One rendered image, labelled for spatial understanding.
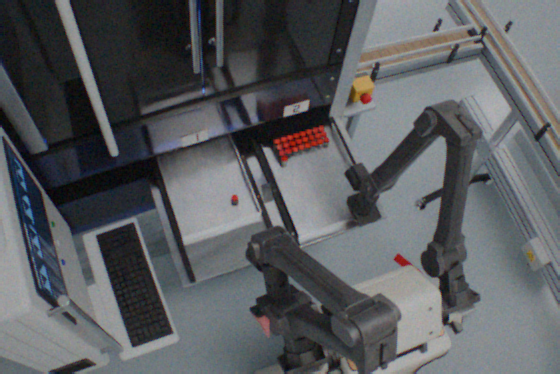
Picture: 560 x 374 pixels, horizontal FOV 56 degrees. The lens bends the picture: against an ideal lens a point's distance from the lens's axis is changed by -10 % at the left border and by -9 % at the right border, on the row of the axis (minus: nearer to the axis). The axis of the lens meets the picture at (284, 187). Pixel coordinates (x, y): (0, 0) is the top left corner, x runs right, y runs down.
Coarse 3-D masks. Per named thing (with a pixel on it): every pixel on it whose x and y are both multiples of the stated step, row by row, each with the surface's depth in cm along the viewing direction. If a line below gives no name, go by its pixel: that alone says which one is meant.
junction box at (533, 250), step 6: (534, 240) 224; (522, 246) 230; (528, 246) 225; (534, 246) 223; (540, 246) 223; (528, 252) 227; (534, 252) 222; (540, 252) 222; (528, 258) 228; (534, 258) 223; (540, 258) 220; (546, 258) 221; (534, 264) 225; (540, 264) 220; (534, 270) 226
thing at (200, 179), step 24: (192, 144) 192; (216, 144) 192; (168, 168) 187; (192, 168) 188; (216, 168) 188; (240, 168) 189; (168, 192) 180; (192, 192) 184; (216, 192) 185; (240, 192) 185; (192, 216) 180; (216, 216) 181; (240, 216) 182
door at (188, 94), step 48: (0, 0) 101; (48, 0) 106; (96, 0) 112; (144, 0) 118; (0, 48) 112; (48, 48) 118; (96, 48) 125; (144, 48) 132; (48, 96) 132; (144, 96) 149; (192, 96) 158; (48, 144) 149
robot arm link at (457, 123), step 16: (448, 112) 124; (464, 112) 125; (448, 128) 122; (464, 128) 122; (480, 128) 122; (448, 144) 125; (464, 144) 121; (448, 160) 127; (464, 160) 124; (448, 176) 129; (464, 176) 127; (448, 192) 131; (464, 192) 130; (448, 208) 133; (464, 208) 133; (448, 224) 135; (448, 240) 136; (464, 240) 141; (432, 256) 139; (464, 256) 142; (432, 272) 141
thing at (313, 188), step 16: (336, 144) 196; (272, 160) 191; (288, 160) 192; (304, 160) 192; (320, 160) 193; (336, 160) 193; (272, 176) 188; (288, 176) 189; (304, 176) 190; (320, 176) 190; (336, 176) 191; (288, 192) 187; (304, 192) 187; (320, 192) 188; (336, 192) 188; (352, 192) 189; (288, 208) 181; (304, 208) 185; (320, 208) 185; (336, 208) 186; (304, 224) 182; (320, 224) 183; (336, 224) 181
